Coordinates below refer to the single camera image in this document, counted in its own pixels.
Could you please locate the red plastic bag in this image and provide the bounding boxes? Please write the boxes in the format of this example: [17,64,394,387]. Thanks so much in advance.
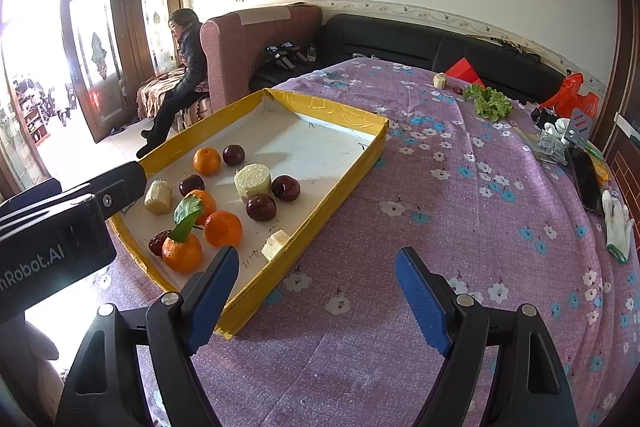
[539,73,600,118]

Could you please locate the round orange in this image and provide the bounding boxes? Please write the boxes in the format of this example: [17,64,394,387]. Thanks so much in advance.
[203,210,244,249]
[192,147,222,175]
[182,189,217,228]

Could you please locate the grey striped card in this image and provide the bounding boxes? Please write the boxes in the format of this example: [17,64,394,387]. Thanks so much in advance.
[565,108,596,150]

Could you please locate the white glove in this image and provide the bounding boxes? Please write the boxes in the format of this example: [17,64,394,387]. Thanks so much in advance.
[601,189,636,264]

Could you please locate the wooden glass door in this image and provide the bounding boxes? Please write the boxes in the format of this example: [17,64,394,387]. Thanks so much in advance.
[50,0,183,145]

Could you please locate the red paper packet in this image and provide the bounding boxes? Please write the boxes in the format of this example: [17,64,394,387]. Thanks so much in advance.
[444,56,487,88]

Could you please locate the black leather sofa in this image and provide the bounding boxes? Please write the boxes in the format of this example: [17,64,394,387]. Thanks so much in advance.
[320,13,568,105]

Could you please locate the clear plastic pack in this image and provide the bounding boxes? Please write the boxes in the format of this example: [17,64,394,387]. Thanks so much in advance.
[532,117,573,165]

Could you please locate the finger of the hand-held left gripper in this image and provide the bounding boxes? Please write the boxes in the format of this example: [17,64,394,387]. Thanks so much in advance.
[62,161,148,220]

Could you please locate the pink fabric armchair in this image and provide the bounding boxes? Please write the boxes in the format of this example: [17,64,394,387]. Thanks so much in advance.
[200,4,323,115]

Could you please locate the black devices on armchair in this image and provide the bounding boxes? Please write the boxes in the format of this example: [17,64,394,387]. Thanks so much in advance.
[264,42,317,70]

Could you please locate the wrinkled red date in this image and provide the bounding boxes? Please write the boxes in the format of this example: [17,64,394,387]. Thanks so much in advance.
[148,230,172,256]

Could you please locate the wooden cabinet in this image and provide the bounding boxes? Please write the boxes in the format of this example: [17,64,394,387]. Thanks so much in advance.
[592,0,640,208]

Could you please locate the black phone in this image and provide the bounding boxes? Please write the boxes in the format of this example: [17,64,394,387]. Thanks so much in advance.
[565,147,605,215]

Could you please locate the green lettuce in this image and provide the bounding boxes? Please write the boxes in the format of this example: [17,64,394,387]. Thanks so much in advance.
[462,84,514,122]

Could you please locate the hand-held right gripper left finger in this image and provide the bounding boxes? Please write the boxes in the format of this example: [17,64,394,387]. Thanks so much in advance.
[54,245,241,427]

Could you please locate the purple floral tablecloth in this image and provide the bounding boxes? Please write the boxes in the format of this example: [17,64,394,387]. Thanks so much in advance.
[92,57,640,427]

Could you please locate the orange with green leaves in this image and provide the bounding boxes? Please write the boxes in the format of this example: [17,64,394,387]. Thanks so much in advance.
[161,194,205,274]

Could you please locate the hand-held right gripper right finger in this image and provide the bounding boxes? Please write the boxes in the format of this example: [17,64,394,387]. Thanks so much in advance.
[395,247,581,427]

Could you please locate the patterned brown cloth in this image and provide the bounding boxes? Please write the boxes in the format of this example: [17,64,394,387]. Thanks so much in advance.
[136,67,213,130]

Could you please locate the round white corn piece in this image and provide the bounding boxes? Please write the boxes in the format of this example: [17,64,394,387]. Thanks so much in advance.
[234,163,272,202]

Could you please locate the orange green packet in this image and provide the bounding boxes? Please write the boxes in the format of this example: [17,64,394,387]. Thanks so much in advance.
[585,144,612,182]

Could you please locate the yellow cardboard tray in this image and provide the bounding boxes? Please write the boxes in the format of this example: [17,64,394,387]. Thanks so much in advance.
[107,88,390,339]

